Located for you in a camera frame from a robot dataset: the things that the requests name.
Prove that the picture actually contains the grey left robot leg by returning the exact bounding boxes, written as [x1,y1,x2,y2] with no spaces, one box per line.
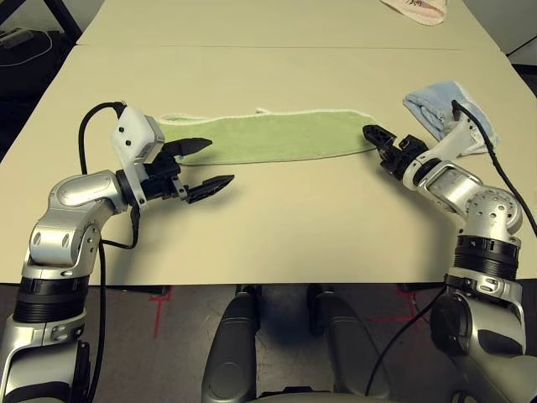
[201,285,258,403]

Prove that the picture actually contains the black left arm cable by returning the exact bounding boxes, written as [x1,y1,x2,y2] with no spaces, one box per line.
[78,100,142,403]

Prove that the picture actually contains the white cord loop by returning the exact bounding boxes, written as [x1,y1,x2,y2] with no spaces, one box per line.
[0,29,54,67]

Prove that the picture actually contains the grey power adapter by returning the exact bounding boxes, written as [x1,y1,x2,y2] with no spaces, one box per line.
[0,28,33,50]

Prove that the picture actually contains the pale robot torso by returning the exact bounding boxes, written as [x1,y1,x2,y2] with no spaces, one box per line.
[251,385,404,403]

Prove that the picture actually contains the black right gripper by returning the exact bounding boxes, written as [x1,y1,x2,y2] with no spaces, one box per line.
[362,124,429,180]

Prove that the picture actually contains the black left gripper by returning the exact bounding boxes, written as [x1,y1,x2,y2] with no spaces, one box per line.
[138,137,235,205]

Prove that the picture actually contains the green towel with white edging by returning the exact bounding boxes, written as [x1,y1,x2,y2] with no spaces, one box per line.
[157,107,381,166]

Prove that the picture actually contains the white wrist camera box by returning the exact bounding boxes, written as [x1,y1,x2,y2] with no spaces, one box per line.
[109,105,165,207]
[402,117,479,188]

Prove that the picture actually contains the pink towel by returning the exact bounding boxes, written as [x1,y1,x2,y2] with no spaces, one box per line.
[379,0,448,27]

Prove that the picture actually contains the folded light blue towel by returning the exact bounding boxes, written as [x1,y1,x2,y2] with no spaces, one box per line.
[402,81,500,159]

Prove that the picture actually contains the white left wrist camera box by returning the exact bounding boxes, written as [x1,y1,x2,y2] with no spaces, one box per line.
[109,105,165,207]

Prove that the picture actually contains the grey robot leg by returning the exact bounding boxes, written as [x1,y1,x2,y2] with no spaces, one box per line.
[308,284,391,400]
[201,285,258,403]

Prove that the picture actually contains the grey right robot leg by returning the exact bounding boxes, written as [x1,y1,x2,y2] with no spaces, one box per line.
[308,284,391,400]

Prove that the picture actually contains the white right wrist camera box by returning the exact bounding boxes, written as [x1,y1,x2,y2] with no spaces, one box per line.
[402,117,479,188]

